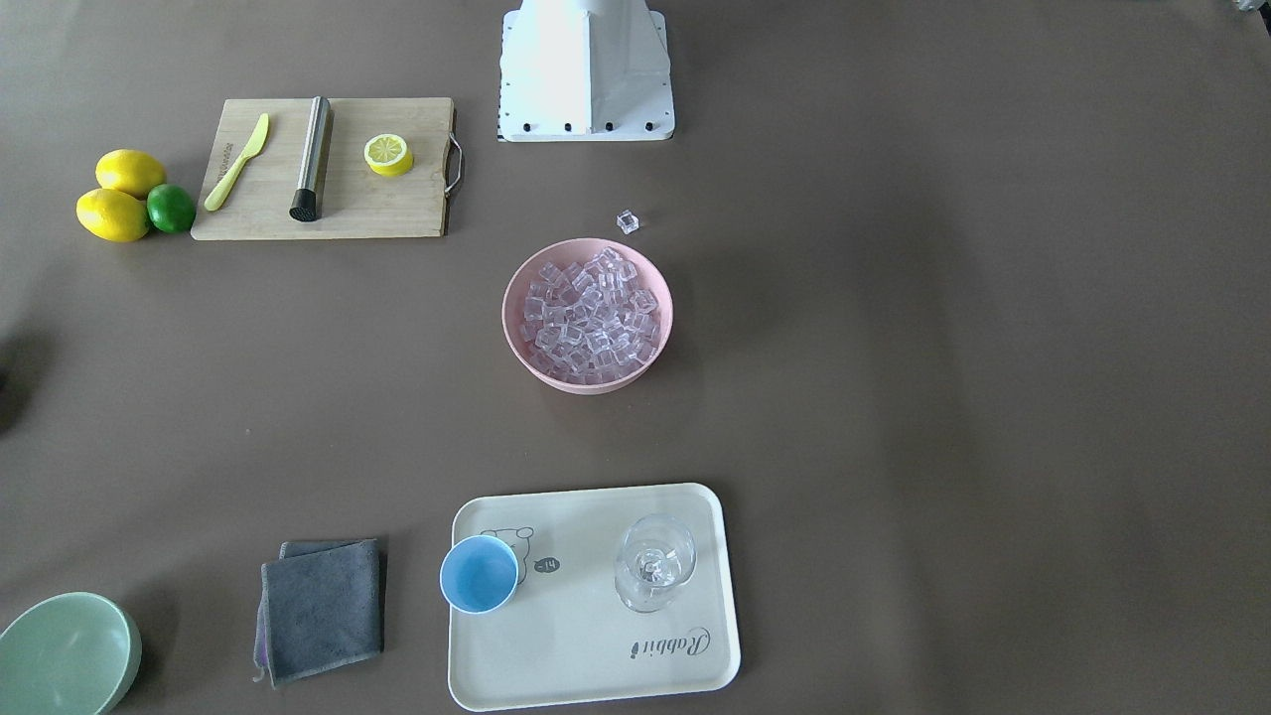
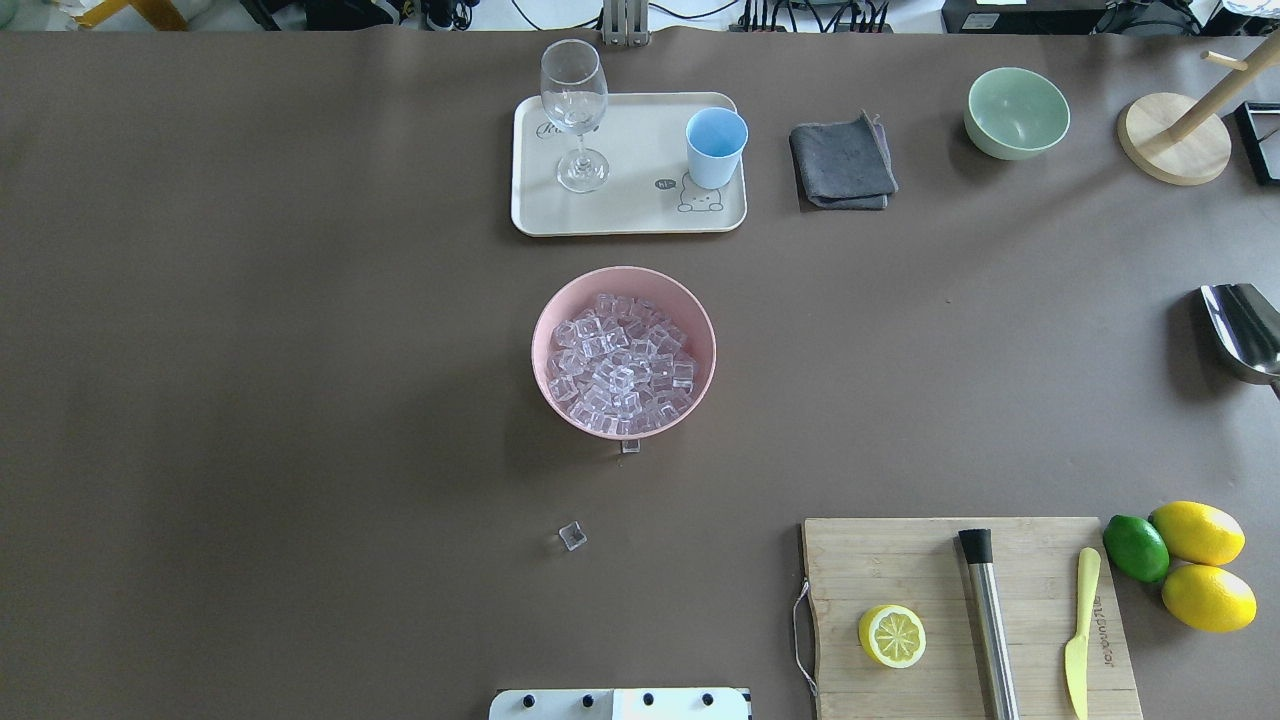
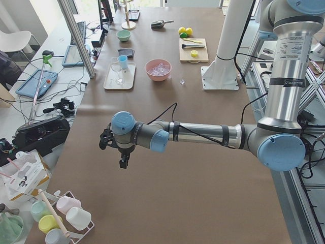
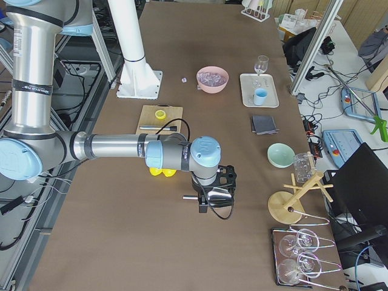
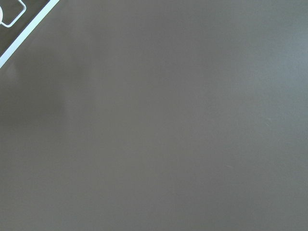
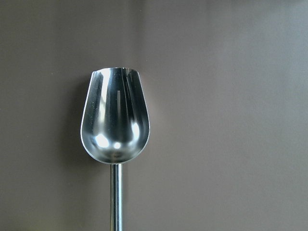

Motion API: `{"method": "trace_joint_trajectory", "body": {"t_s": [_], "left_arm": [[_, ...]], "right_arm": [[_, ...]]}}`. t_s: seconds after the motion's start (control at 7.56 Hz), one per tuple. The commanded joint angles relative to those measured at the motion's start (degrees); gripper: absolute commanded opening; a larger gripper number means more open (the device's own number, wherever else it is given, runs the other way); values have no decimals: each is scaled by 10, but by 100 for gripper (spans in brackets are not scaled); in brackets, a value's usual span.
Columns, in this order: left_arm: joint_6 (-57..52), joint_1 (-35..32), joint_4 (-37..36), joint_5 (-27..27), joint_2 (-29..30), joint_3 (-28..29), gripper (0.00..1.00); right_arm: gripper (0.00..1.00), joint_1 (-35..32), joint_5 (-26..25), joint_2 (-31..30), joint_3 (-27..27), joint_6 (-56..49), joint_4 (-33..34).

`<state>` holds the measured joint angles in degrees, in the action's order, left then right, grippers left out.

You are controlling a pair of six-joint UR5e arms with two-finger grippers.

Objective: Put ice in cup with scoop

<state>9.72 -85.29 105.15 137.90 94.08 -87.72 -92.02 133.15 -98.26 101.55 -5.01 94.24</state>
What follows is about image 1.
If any pink bowl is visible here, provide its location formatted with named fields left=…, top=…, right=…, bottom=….
left=500, top=237, right=674, bottom=395

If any ice cubes pile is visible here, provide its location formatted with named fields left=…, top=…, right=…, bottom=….
left=521, top=249, right=657, bottom=384

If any loose ice cube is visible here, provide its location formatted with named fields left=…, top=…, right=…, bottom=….
left=616, top=210, right=641, bottom=235

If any blue cup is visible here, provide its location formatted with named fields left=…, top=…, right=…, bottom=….
left=438, top=533, right=522, bottom=615

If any clear wine glass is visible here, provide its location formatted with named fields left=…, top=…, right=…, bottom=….
left=614, top=514, right=698, bottom=613

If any cream serving tray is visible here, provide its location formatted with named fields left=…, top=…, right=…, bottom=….
left=447, top=483, right=744, bottom=712

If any half lemon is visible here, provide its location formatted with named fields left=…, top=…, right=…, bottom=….
left=362, top=135, right=414, bottom=177

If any steel muddler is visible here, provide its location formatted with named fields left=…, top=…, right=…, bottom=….
left=289, top=97, right=333, bottom=222

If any wooden cutting board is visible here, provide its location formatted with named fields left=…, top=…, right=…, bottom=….
left=191, top=97, right=461, bottom=241

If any grey folded cloth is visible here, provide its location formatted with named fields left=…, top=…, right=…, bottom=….
left=253, top=538, right=384, bottom=690

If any yellow plastic knife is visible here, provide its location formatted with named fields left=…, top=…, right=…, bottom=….
left=205, top=113, right=271, bottom=213

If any green lime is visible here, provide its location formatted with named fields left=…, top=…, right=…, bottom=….
left=145, top=183, right=197, bottom=232

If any upper whole lemon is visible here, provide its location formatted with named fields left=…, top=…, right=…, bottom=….
left=94, top=149, right=167, bottom=201

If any whole lemon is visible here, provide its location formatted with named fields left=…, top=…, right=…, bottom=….
left=94, top=149, right=167, bottom=201
left=75, top=189, right=151, bottom=241

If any lower whole lemon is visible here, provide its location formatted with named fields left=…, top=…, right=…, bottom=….
left=75, top=189, right=151, bottom=241

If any green bowl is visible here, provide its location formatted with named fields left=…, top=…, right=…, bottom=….
left=1, top=592, right=144, bottom=714

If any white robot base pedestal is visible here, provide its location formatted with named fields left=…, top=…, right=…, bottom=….
left=496, top=1, right=676, bottom=142

